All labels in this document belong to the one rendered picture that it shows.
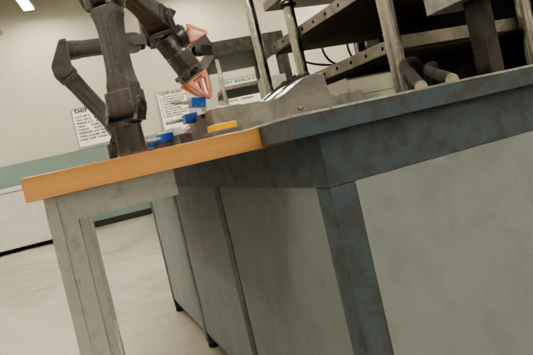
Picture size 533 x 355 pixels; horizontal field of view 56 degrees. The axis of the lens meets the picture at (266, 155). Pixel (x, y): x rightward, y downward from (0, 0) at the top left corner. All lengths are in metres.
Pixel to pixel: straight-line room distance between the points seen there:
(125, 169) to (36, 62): 8.19
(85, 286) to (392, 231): 0.52
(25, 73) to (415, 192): 8.38
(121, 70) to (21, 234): 6.98
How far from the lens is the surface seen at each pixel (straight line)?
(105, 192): 0.88
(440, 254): 0.96
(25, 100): 8.95
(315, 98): 1.52
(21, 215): 8.04
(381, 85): 2.32
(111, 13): 1.20
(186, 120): 1.54
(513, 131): 1.09
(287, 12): 2.56
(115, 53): 1.18
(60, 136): 8.81
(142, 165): 0.86
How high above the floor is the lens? 0.77
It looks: 2 degrees down
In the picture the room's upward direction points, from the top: 13 degrees counter-clockwise
